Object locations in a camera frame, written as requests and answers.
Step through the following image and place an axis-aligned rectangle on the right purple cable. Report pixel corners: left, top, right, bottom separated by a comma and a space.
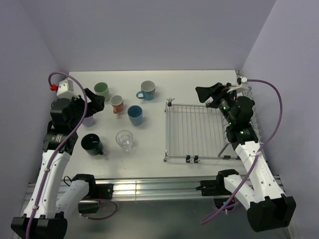
200, 78, 283, 225

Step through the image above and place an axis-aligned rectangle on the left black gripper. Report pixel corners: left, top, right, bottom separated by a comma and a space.
68, 88, 104, 130

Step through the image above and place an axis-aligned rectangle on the orange ceramic mug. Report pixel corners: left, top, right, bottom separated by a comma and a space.
110, 95, 124, 114

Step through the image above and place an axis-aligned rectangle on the blue flowered mug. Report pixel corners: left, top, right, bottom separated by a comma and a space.
136, 81, 156, 101

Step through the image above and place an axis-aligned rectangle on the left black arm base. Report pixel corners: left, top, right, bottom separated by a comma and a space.
78, 183, 114, 214

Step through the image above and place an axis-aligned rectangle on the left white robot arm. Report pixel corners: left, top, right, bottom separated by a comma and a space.
11, 88, 105, 239

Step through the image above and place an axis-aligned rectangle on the clear plastic glass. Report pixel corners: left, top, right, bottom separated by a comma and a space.
116, 130, 134, 151

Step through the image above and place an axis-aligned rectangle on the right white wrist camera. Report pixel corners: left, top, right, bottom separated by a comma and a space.
227, 77, 249, 93

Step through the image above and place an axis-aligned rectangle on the white wire dish rack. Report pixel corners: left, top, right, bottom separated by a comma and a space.
163, 89, 260, 163

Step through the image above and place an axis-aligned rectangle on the green ceramic cup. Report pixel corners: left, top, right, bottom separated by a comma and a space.
94, 82, 111, 102

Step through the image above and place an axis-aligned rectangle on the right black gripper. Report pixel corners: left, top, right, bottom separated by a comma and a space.
195, 82, 238, 125

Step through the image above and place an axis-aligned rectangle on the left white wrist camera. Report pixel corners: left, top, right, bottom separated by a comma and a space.
56, 79, 78, 100

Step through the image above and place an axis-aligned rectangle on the lilac plastic cup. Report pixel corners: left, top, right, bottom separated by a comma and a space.
82, 116, 96, 127

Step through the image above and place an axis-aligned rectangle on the aluminium mounting rail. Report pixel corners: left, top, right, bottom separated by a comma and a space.
24, 174, 287, 207

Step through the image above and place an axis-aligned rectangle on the plain blue cup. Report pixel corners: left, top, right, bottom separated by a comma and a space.
127, 105, 143, 126

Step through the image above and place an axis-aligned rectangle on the dark green mug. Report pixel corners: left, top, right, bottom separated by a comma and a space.
81, 133, 104, 156

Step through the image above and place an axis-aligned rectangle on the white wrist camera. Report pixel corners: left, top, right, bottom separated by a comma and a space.
227, 77, 249, 93
56, 79, 78, 100

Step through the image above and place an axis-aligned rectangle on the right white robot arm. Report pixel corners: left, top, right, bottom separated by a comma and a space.
195, 83, 296, 232

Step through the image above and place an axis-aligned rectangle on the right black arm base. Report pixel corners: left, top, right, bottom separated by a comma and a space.
196, 180, 231, 209

